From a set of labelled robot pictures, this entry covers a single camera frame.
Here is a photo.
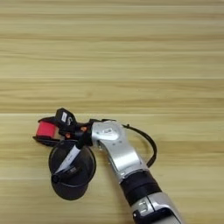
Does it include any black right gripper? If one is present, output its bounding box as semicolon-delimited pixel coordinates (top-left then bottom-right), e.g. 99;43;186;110
31;115;95;147

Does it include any red cube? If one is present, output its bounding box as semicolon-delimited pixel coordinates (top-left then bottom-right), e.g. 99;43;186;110
35;121;57;139

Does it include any black mesh pen cup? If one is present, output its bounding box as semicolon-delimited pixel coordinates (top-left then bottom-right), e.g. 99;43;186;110
48;139;97;201

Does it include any white marker with black cap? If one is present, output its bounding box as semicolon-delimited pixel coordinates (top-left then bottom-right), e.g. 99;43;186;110
55;143;82;173

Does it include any black pen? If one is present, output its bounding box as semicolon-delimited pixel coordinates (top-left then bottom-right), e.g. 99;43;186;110
52;165;77;183

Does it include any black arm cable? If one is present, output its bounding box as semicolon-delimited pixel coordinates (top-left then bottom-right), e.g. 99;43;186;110
122;123;158;169

